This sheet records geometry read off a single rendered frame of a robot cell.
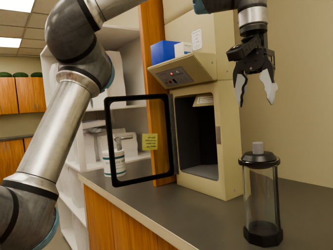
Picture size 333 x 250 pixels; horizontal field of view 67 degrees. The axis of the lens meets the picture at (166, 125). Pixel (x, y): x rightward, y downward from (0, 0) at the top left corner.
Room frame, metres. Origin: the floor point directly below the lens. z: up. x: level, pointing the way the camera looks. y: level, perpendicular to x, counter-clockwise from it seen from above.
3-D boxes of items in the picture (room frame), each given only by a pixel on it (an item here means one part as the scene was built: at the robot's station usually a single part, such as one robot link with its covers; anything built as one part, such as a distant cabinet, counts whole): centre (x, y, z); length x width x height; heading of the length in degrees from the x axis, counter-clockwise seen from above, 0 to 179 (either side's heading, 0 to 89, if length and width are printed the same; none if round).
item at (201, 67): (1.06, -0.07, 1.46); 0.32 x 0.12 x 0.10; 34
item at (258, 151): (0.68, -0.24, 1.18); 0.09 x 0.09 x 0.07
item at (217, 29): (1.17, -0.22, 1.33); 0.32 x 0.25 x 0.77; 34
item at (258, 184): (0.68, -0.24, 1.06); 0.11 x 0.11 x 0.21
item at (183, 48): (1.03, -0.09, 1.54); 0.05 x 0.05 x 0.06; 42
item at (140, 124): (1.15, 0.12, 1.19); 0.30 x 0.01 x 0.40; 114
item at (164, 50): (1.13, -0.03, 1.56); 0.10 x 0.10 x 0.09; 34
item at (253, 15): (0.70, -0.25, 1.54); 0.08 x 0.08 x 0.05
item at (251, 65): (0.71, -0.26, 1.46); 0.09 x 0.08 x 0.12; 137
